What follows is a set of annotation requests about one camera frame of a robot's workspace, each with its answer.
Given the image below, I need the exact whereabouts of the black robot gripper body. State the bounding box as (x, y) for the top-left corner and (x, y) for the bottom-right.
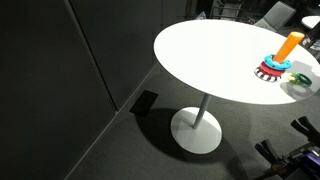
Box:
(301, 21), (320, 51)

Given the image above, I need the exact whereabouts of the orange stacking toy rod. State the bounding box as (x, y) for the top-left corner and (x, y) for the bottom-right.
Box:
(272, 31), (306, 64)

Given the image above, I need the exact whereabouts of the small white round table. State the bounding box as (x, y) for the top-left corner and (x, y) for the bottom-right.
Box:
(301, 14), (320, 30)

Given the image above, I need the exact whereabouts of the grey office chair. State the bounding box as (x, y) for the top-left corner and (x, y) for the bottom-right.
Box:
(254, 0), (297, 33)

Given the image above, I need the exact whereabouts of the dark mesh chair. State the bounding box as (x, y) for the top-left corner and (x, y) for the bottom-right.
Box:
(210, 0), (245, 20)

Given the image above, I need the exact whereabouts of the black spring clamp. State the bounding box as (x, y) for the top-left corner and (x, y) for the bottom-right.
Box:
(290, 115), (320, 145)

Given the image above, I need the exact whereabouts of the black floor plate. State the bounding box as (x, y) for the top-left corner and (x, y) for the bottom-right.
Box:
(128, 89), (160, 118)

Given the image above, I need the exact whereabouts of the dark green ridged ring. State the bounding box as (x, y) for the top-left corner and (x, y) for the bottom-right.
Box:
(295, 72), (314, 87)

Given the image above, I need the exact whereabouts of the light green ridged ring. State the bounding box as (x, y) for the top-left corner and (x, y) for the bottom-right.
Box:
(286, 73), (301, 84)

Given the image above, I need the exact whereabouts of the blue dotted ring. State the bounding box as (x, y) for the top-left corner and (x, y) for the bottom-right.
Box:
(263, 54), (293, 72)

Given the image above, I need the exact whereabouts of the red ring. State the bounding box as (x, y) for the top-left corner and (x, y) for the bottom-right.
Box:
(258, 61), (287, 77)

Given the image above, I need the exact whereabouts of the black white striped base ring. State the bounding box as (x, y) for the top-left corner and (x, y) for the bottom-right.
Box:
(253, 65), (283, 84)

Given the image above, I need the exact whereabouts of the purple handled spring clamp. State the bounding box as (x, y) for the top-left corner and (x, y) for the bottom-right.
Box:
(254, 139), (288, 165)

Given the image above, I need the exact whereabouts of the white table pedestal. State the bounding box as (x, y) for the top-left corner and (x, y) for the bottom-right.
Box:
(170, 93), (224, 156)

